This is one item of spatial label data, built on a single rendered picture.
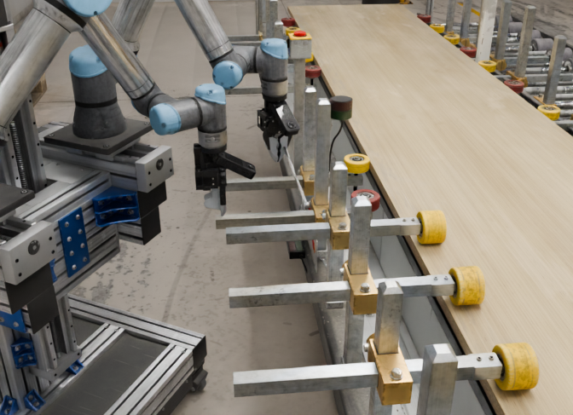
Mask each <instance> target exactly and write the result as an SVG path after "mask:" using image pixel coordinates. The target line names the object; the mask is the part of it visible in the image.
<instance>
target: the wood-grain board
mask: <svg viewBox="0 0 573 415"><path fill-rule="evenodd" d="M287 11H288V13H289V14H290V15H291V17H292V18H294V19H295V26H296V27H297V28H299V29H300V31H304V32H308V33H309V34H310V35H311V37H312V39H311V40H312V44H311V52H312V53H313V61H314V62H315V64H316V65H317V66H319V67H320V68H321V76H322V78H323V80H324V82H325V84H326V86H327V87H328V89H329V91H330V93H331V95H332V96H336V95H345V96H349V97H351V98H352V99H353V104H352V118H350V119H346V120H345V122H346V124H347V126H348V128H349V130H350V133H351V134H352V136H353V137H354V139H355V141H356V144H357V146H358V147H359V149H360V151H361V153H362V154H363V155H366V156H368V157H369V159H370V163H369V169H370V170H371V172H372V174H373V177H374V179H375V181H376V182H377V184H378V186H379V188H380V190H381V192H382V194H383V195H384V197H385V200H386V202H387V204H388V205H389V207H390V209H391V212H392V213H393V215H394V217H395V218H396V219H397V218H406V217H416V215H417V213H418V212H419V211H423V210H441V211H442V212H443V214H444V215H445V218H446V223H447V235H446V239H445V240H444V242H442V243H435V244H421V243H420V242H419V241H418V239H417V235H404V237H405V238H406V240H407V242H408V244H409V246H410V248H411V250H412V252H413V254H414V256H415V258H416V260H417V262H418V263H419V265H420V267H421V269H422V271H423V273H424V275H425V276H427V275H438V274H449V270H450V269H451V268H453V267H467V266H478V267H479V268H480V269H481V270H482V272H483V277H484V280H485V298H484V300H483V302H482V303H480V304H472V305H459V306H456V305H454V304H453V303H452V302H451V300H450V297H449V296H437V297H436V298H437V300H438V302H439V304H440V306H441V308H442V310H443V312H444V313H445V315H446V317H447V319H448V321H449V324H450V325H451V327H452V329H453V331H454V334H455V336H456V337H457V338H458V340H459V342H460V345H461V347H462V348H463V350H464V352H465V354H466V355H469V354H482V353H492V350H493V347H494V346H495V345H496V344H502V343H528V344H529V345H530V346H531V347H532V348H533V350H534V351H535V354H536V357H537V359H538V364H539V381H538V384H537V385H536V386H535V387H534V388H533V389H517V390H506V391H505V390H502V389H500V388H499V387H498V385H497V383H496V382H495V380H494V379H486V380H479V382H480V383H481V385H482V387H483V389H484V391H485V393H486V395H487V396H488V398H489V401H490V403H491V405H492V407H493V408H494V410H495V412H496V414H497V415H573V137H572V136H571V135H570V134H568V133H567V132H566V131H564V130H563V129H562V128H560V127H559V126H558V125H556V124H555V123H554V122H553V121H552V120H551V119H549V118H548V117H546V116H545V115H544V114H542V113H541V112H540V111H538V110H537V109H536V108H534V107H533V106H531V105H530V104H529V103H528V102H527V101H526V100H524V99H523V98H522V97H521V96H519V95H518V94H516V93H515V92H514V91H512V90H511V89H510V88H508V87H507V86H506V85H505V84H503V83H502V82H501V81H500V80H499V79H497V78H496V77H494V76H493V75H492V74H490V73H489V72H488V71H486V70H485V69H484V68H482V67H481V66H480V65H479V64H478V63H477V62H475V61H474V60H472V59H471V58H470V57H469V56H467V55H466V54H464V53H463V52H462V51H460V50H459V49H458V48H456V47H455V46H454V45H453V44H452V43H450V42H449V41H448V40H447V39H445V38H444V37H442V36H441V35H440V34H438V33H437V32H436V31H434V30H433V29H432V28H430V27H429V26H428V25H427V24H426V23H425V22H423V21H422V20H420V19H419V18H418V17H417V16H415V15H414V14H412V13H411V12H410V11H408V10H407V9H406V8H404V7H403V6H402V5H401V4H400V3H397V4H357V5H316V6H287Z"/></svg>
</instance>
